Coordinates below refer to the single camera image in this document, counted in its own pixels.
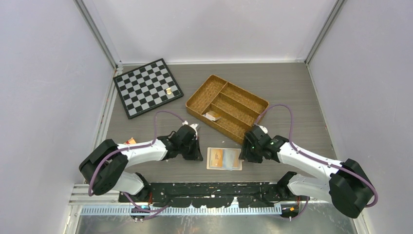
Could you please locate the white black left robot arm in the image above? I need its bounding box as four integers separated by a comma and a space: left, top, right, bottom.
79, 122, 203, 202

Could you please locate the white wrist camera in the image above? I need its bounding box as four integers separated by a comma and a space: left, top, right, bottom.
190, 123, 199, 132
258, 125, 268, 134

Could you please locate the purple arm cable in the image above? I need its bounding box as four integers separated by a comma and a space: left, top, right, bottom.
255, 104, 378, 222
88, 111, 189, 221

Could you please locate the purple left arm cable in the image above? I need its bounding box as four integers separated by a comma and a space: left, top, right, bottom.
88, 111, 189, 221

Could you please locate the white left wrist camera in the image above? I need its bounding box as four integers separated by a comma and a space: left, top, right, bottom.
190, 123, 199, 132

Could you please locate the white card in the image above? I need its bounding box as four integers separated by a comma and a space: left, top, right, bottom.
203, 111, 222, 121

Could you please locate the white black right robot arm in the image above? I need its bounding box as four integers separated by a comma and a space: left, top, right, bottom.
240, 125, 376, 218

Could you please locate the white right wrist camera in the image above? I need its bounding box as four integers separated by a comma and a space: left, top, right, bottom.
258, 125, 268, 134

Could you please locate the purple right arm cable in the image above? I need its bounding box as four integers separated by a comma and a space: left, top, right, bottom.
255, 104, 378, 222

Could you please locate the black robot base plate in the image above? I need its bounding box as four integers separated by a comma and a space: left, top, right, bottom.
130, 182, 307, 208

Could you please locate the red orange patterned card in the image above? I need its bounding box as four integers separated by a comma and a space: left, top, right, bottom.
125, 137, 136, 144

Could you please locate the woven wicker divided tray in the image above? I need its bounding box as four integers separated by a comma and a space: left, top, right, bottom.
186, 75, 269, 144

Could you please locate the beige leather card holder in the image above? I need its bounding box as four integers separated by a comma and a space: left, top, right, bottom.
206, 147, 243, 171

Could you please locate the black white chessboard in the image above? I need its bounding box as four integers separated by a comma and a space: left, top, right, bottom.
113, 58, 184, 119

